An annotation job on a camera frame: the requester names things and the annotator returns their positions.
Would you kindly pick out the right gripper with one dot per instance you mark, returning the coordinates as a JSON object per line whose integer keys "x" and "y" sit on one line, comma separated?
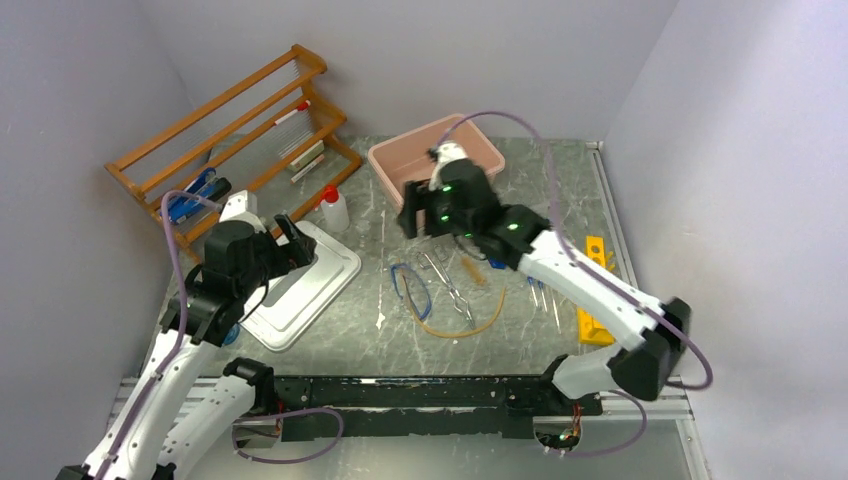
{"x": 418, "y": 196}

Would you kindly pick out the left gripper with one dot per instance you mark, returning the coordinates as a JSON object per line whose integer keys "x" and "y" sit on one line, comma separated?
{"x": 296, "y": 253}

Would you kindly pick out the white red-capped squeeze bottle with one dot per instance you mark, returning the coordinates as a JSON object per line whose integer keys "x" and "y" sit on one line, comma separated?
{"x": 334, "y": 208}

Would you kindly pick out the brown test tube brush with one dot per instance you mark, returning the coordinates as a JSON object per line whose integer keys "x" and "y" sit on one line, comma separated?
{"x": 473, "y": 271}

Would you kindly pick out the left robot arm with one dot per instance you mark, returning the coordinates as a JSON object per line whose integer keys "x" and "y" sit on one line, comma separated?
{"x": 147, "y": 440}

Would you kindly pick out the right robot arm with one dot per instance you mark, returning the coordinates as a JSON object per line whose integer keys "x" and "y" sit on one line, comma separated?
{"x": 645, "y": 350}

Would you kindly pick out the pink plastic bin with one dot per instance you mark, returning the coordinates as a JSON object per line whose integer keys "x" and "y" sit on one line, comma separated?
{"x": 404, "y": 157}

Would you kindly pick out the white tray lid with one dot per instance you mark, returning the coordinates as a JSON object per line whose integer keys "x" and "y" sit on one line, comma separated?
{"x": 280, "y": 313}

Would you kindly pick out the white green eraser box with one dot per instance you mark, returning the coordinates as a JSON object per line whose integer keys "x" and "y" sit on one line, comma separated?
{"x": 303, "y": 160}

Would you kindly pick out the white pen on shelf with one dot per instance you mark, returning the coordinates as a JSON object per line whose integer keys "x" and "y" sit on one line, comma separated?
{"x": 307, "y": 169}

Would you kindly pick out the wooden shelf rack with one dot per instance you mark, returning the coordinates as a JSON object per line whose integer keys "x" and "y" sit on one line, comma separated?
{"x": 325, "y": 116}

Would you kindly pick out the blue white tape roll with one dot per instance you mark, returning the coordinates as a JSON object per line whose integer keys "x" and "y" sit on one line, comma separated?
{"x": 232, "y": 335}

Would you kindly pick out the blue stapler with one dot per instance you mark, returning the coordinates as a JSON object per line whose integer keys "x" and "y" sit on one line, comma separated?
{"x": 208, "y": 185}

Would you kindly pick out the metal crucible tongs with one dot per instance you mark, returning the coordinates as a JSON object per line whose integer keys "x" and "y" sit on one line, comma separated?
{"x": 436, "y": 259}

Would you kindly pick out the blue-capped test tube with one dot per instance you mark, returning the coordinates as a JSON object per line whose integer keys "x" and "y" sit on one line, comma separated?
{"x": 532, "y": 286}
{"x": 541, "y": 289}

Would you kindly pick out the tan rubber tube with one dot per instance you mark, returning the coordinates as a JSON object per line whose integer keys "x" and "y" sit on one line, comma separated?
{"x": 417, "y": 319}

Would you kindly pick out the yellow test tube rack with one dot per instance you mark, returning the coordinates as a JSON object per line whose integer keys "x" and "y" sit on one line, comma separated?
{"x": 590, "y": 331}

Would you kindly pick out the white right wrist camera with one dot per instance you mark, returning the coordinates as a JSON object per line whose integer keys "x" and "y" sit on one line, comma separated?
{"x": 442, "y": 155}

